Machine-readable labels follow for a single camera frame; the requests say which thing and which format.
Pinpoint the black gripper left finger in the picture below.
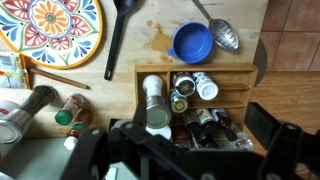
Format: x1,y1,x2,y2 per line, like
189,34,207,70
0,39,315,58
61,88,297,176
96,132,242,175
59,127,112,180

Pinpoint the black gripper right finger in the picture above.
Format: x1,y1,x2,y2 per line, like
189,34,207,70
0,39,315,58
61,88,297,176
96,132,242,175
244,102,320,180

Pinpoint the blue plastic bowl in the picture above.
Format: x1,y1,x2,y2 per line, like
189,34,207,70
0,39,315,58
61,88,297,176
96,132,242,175
165,21,214,65

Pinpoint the brown bottle with white cap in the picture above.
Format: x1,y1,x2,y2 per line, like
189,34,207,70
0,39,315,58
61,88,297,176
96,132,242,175
63,109,94,151

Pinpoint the clear glass bottle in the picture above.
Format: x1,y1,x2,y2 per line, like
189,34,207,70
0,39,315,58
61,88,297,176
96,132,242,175
229,123,254,152

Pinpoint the spice bottle with green cap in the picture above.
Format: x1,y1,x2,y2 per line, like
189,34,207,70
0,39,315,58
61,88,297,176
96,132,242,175
54,93,86,126

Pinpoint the white round jar lid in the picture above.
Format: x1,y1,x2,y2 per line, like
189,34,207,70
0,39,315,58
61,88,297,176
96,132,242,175
145,125,173,141

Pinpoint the steel and dark pepper mill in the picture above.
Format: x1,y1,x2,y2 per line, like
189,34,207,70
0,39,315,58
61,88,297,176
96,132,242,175
0,84,58,145

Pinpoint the white and steel salt grinder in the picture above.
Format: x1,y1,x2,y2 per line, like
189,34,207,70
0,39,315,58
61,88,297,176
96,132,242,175
142,74,173,129

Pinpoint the dark bottle with white label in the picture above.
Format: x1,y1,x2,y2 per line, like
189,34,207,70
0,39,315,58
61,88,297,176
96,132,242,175
195,108,221,148

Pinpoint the brown wooden stick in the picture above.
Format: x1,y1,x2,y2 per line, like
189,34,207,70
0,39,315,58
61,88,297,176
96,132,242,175
26,64,91,90

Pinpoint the dark grey round object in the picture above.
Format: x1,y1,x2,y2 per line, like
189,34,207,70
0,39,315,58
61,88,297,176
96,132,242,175
252,38,268,87

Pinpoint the white canister with red print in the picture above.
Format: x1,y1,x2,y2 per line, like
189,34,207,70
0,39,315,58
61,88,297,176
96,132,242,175
0,99,21,118

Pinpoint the dark glass bottle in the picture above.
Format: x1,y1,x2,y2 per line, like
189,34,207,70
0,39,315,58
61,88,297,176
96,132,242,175
181,109,205,143

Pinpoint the spice jar with white lid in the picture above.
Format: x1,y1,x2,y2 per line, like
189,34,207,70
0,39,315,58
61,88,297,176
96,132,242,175
192,71,220,101

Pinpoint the spice jar with green lid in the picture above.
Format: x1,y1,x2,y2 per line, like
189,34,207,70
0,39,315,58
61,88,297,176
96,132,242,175
168,91,189,114

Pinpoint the printed packet with orange edge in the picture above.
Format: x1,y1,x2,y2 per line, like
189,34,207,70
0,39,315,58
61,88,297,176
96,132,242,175
0,51,32,90

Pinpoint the black plastic spoon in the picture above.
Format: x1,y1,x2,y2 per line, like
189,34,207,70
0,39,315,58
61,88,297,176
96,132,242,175
103,0,138,81

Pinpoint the spice jar with black lid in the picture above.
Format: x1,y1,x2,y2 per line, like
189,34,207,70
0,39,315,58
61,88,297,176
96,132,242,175
171,71,197,98

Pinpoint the colourful floral ceramic plate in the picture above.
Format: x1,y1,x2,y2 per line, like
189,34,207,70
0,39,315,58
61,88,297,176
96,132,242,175
0,0,104,70

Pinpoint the slotted metal spoon black handle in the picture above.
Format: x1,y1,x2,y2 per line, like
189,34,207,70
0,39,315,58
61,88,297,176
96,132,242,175
191,0,240,52

